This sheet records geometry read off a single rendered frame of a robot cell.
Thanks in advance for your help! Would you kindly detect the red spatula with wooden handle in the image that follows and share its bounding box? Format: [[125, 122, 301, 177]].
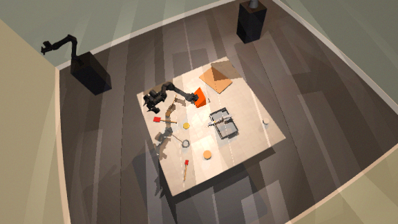
[[153, 117, 174, 122]]

